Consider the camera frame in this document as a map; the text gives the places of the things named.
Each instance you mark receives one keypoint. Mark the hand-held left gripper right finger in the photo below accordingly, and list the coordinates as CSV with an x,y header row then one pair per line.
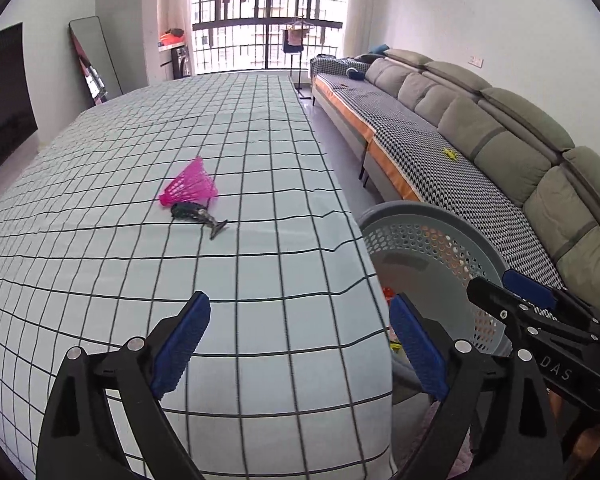
x,y
417,345

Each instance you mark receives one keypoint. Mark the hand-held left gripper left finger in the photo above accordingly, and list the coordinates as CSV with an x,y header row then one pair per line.
x,y
180,345

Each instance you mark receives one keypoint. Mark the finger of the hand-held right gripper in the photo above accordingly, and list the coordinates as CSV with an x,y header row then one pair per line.
x,y
500,307
527,286

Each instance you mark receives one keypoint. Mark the yellow plastic frame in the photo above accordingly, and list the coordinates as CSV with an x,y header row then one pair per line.
x,y
396,346

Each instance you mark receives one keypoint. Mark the red plastic bag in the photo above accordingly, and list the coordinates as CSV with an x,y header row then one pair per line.
x,y
386,294

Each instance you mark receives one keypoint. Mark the grey perforated laundry basket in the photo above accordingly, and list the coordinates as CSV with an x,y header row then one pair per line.
x,y
430,219

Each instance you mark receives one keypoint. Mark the checked bedsheet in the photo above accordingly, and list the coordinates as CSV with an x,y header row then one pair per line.
x,y
180,285

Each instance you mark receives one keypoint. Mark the dark toy figurine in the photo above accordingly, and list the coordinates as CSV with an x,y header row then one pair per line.
x,y
190,211

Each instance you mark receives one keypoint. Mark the small yellow toy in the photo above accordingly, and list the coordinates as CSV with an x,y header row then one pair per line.
x,y
450,152

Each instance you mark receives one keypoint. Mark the pink shuttlecock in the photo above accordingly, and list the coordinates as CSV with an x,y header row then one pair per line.
x,y
190,185

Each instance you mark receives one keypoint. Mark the grey sofa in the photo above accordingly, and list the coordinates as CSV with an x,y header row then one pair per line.
x,y
530,125

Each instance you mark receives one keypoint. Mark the houndstooth sofa cover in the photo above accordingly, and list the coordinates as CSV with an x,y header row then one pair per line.
x,y
420,125

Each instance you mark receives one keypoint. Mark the small blue item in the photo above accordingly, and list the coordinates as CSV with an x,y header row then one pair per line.
x,y
355,74

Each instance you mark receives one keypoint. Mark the blue cushion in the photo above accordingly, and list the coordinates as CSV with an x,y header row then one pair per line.
x,y
377,50

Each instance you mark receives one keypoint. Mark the washing machine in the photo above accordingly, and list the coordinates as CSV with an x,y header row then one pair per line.
x,y
182,62

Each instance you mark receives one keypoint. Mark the white cabinet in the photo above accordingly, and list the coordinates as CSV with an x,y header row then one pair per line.
x,y
166,62

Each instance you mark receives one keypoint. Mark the black television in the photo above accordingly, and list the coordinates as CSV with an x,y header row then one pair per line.
x,y
5,105

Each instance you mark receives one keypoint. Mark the clothes drying stand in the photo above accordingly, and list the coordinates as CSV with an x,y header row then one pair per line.
x,y
300,67

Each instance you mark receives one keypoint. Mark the leaning floor mirror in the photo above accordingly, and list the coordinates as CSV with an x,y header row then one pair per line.
x,y
92,55

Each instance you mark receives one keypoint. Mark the orange bundle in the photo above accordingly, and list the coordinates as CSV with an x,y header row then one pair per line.
x,y
172,38

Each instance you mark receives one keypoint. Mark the blue hanging cloth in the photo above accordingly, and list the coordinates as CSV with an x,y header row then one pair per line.
x,y
291,45

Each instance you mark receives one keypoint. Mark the dark window grille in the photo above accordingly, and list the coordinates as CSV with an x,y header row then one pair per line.
x,y
240,25

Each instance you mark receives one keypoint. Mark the beige hanging cloth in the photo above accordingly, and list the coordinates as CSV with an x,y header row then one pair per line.
x,y
296,36

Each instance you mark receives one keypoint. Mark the wall socket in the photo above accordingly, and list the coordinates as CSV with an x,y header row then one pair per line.
x,y
476,61

